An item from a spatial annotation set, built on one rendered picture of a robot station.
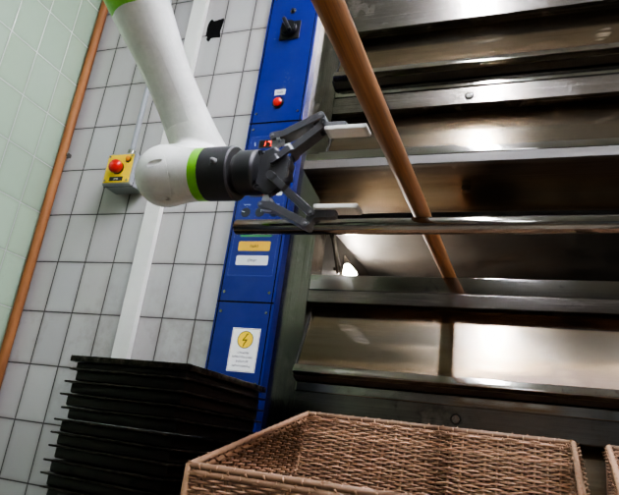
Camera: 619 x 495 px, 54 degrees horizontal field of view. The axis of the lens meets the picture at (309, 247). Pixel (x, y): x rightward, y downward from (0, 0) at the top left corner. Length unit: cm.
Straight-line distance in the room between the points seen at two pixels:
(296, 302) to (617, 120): 85
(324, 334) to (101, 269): 70
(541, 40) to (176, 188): 101
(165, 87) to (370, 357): 71
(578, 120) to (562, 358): 56
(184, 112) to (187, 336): 65
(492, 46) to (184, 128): 86
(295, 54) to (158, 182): 85
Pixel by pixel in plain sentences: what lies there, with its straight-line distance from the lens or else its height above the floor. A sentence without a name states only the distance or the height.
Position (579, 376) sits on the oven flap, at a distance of 134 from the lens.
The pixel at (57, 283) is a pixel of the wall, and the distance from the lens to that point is 191.
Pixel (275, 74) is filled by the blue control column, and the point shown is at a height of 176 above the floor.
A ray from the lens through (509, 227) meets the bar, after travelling 104.
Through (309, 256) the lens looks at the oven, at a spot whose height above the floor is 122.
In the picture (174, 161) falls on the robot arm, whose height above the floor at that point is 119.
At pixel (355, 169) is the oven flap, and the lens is 141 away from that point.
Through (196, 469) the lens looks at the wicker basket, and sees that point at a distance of 97.
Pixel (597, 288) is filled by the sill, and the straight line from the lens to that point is 139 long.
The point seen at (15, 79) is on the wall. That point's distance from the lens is 202.
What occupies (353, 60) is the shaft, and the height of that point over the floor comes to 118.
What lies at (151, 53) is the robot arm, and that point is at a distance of 120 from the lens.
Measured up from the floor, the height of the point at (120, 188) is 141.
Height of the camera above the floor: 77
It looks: 18 degrees up
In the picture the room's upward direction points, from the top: 8 degrees clockwise
